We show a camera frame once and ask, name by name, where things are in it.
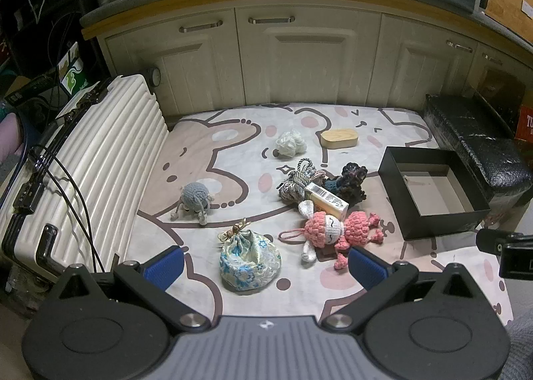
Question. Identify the cream cabinet door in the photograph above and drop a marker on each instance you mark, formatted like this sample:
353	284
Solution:
485	72
166	63
308	59
424	63

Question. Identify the oval wooden box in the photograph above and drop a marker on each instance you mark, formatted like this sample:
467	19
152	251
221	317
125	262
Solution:
339	139

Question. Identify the black cardboard box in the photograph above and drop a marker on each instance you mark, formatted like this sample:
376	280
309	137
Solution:
395	180

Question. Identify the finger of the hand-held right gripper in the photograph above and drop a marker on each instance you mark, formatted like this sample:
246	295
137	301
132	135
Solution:
491	240

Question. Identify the green white carton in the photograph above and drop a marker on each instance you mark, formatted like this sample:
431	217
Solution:
74	72

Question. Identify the white ribbed suitcase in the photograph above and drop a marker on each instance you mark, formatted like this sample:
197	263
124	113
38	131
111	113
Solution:
104	147

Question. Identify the printed bear blanket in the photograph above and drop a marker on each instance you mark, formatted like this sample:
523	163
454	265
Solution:
233	180

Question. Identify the person's grey trouser leg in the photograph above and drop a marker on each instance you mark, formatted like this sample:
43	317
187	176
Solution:
520	351

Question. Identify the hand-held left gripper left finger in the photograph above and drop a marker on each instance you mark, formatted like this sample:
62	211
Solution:
164	268

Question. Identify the grey crochet toy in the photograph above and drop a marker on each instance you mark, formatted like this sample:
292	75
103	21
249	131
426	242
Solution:
195	194

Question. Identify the red carton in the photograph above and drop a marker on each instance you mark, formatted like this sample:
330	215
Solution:
525	124

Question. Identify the floral fabric pouch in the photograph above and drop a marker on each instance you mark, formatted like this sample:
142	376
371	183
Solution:
250	259

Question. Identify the white wall socket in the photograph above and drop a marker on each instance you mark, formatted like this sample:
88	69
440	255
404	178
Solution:
527	8

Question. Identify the pink crochet doll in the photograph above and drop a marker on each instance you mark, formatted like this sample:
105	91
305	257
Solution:
320	231

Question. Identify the dark yarn bundle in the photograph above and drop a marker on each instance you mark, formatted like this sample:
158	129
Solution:
352	175

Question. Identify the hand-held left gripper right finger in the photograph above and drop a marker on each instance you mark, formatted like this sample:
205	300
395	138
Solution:
367	268

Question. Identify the white yarn ball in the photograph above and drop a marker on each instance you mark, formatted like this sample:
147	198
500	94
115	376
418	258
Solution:
290	142

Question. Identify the flat black box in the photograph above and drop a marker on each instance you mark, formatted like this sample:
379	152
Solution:
31	88

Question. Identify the pink cloth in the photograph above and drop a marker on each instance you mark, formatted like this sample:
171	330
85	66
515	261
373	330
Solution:
8	136

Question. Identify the black bubble-wrapped package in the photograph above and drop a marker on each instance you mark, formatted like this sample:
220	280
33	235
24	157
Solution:
479	142

